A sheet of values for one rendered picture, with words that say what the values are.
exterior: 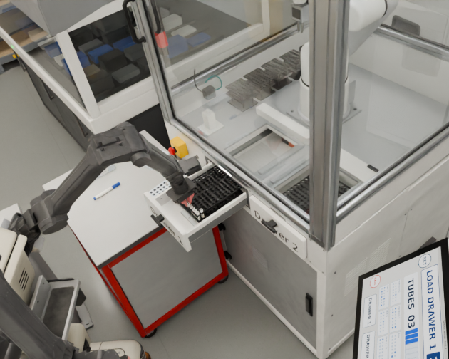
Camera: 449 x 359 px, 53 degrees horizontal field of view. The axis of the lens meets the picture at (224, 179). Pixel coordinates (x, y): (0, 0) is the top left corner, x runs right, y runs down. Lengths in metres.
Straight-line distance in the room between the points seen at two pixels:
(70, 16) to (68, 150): 1.83
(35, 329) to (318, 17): 0.86
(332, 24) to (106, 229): 1.33
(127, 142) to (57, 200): 0.29
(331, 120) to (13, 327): 0.82
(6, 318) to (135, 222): 1.08
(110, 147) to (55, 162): 2.61
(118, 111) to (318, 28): 1.54
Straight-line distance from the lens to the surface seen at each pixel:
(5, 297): 0.92
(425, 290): 1.24
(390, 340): 1.25
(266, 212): 1.65
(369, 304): 1.35
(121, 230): 1.95
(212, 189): 1.78
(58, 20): 2.12
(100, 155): 1.12
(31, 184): 3.64
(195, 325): 2.49
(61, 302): 1.48
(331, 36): 1.00
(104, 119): 2.37
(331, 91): 1.07
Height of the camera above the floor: 2.17
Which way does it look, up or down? 44 degrees down
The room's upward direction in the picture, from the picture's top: 11 degrees counter-clockwise
